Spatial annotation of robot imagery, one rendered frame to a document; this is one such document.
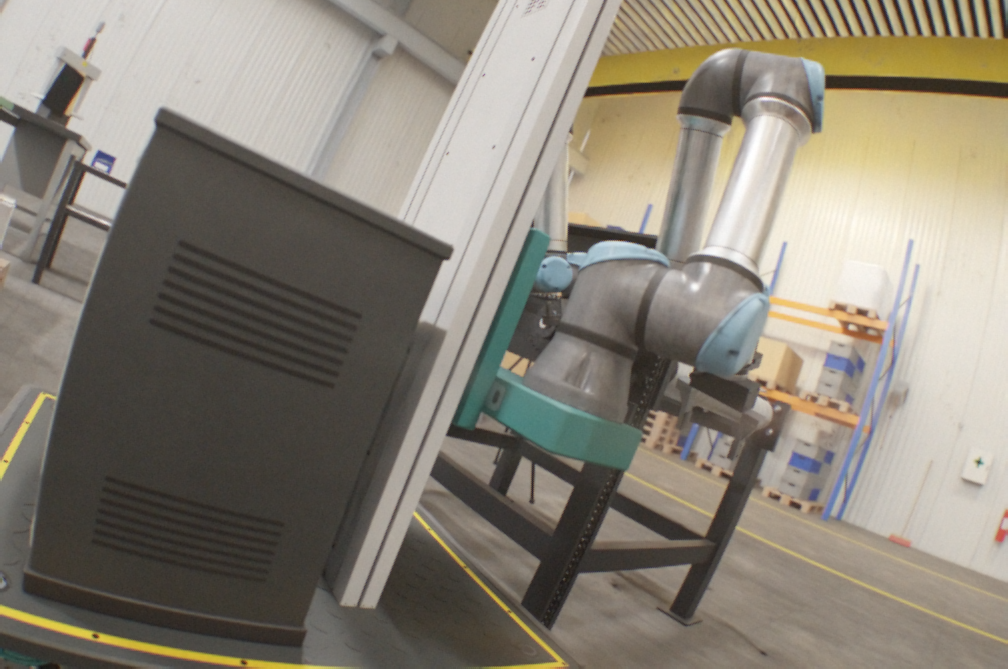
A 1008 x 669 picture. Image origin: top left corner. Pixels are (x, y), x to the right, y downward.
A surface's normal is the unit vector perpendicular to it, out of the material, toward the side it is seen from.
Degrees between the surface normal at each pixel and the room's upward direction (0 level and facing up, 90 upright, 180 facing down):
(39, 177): 90
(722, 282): 80
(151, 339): 90
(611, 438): 90
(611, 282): 88
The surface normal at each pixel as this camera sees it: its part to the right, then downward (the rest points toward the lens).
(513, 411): -0.76, -0.36
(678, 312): -0.51, -0.18
